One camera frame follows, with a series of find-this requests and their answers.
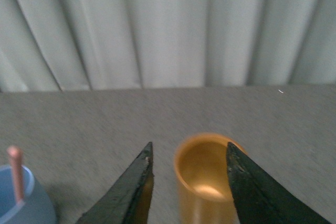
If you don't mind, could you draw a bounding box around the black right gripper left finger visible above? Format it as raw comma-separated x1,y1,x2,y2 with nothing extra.
77,142,153,223

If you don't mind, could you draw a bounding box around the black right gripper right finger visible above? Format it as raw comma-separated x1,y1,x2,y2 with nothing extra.
226,142,329,223

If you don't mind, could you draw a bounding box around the blue plastic cup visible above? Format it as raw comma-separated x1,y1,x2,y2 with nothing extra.
1,165,57,224

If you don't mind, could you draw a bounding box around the pink chopstick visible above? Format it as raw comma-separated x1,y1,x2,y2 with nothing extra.
7,145,24,204

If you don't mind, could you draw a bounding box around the bamboo chopstick holder cup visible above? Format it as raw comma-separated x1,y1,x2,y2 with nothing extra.
141,133,249,224

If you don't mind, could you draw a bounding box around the white pleated curtain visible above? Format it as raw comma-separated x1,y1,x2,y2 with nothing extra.
1,0,335,92

